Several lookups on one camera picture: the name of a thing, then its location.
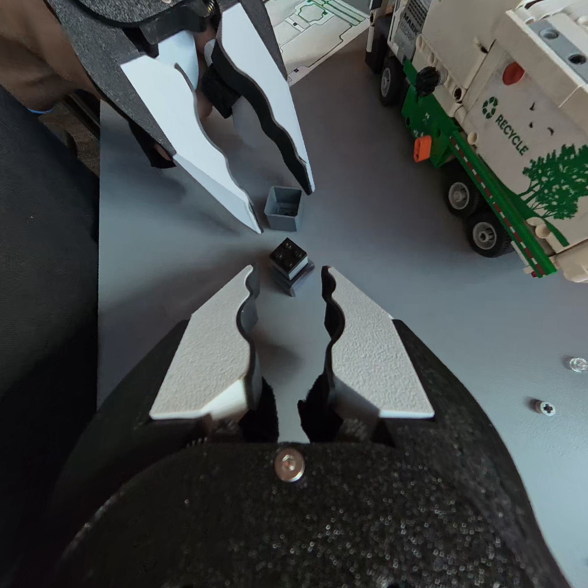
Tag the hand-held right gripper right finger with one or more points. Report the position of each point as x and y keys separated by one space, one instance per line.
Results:
x=372 y=363

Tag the person's left hand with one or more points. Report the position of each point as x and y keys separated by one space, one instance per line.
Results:
x=50 y=59

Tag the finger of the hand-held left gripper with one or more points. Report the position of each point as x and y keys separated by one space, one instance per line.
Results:
x=183 y=124
x=287 y=119

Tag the clear round lego stud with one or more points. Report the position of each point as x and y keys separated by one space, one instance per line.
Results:
x=576 y=364

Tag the white sticker sheet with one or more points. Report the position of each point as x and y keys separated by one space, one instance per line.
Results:
x=317 y=32

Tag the blue wristband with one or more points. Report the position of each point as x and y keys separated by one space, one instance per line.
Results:
x=40 y=110

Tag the black lego brick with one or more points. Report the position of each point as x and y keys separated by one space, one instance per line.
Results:
x=287 y=255

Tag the grey round lego bush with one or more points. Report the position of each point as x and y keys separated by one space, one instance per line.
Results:
x=544 y=407

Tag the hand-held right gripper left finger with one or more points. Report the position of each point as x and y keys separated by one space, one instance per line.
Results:
x=206 y=358

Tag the white lego garbage truck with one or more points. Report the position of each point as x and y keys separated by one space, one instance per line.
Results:
x=505 y=115

